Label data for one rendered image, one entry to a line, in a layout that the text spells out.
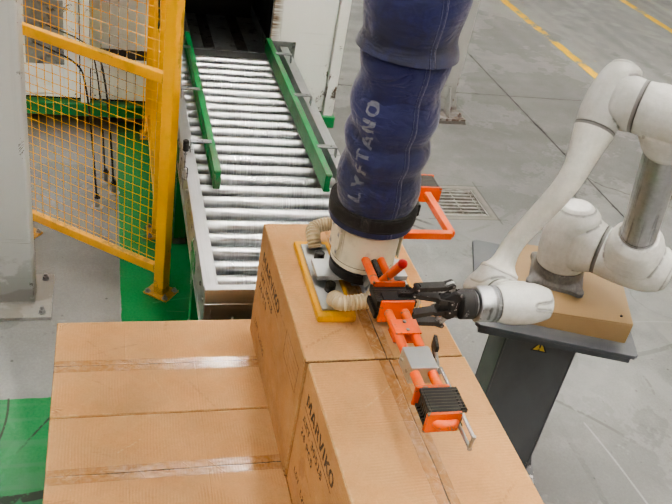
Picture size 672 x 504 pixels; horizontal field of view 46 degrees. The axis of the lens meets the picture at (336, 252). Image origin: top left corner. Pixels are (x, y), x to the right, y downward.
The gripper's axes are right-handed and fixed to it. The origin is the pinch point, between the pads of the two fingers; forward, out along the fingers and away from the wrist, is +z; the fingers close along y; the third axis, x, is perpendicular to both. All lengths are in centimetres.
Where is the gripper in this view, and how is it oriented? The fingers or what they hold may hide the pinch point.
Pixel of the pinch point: (393, 304)
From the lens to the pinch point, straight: 189.0
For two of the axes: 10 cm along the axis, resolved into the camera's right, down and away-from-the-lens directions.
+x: -2.2, -5.6, 8.0
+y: -1.7, 8.3, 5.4
